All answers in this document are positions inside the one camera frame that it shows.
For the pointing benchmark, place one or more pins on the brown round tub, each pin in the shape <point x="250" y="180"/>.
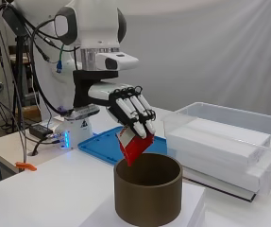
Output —
<point x="147" y="198"/>

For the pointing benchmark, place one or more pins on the white flat box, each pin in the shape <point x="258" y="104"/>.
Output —
<point x="220" y="138"/>
<point x="235" y="175"/>

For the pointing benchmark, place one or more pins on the white hanging sheet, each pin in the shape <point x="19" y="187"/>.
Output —
<point x="204" y="47"/>

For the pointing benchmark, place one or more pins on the flat white book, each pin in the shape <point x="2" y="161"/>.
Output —
<point x="235" y="193"/>

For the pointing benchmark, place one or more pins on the blue plastic box lid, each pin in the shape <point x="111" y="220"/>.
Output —
<point x="103" y="145"/>

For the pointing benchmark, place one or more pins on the clear plastic box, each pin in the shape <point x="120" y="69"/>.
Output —
<point x="223" y="110"/>

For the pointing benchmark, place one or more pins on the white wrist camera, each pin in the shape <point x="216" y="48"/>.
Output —
<point x="125" y="63"/>

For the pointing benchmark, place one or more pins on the black tripod stand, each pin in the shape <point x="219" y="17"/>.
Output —
<point x="19" y="63"/>

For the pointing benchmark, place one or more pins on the black power adapter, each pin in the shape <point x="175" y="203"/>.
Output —
<point x="40" y="130"/>

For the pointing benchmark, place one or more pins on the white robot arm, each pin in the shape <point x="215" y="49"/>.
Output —
<point x="94" y="22"/>

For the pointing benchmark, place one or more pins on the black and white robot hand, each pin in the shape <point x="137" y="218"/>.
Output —
<point x="125" y="107"/>

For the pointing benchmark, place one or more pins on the red and white packet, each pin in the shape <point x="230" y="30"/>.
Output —
<point x="135" y="148"/>

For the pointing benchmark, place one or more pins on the orange clamp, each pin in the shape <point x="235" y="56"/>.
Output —
<point x="25" y="166"/>

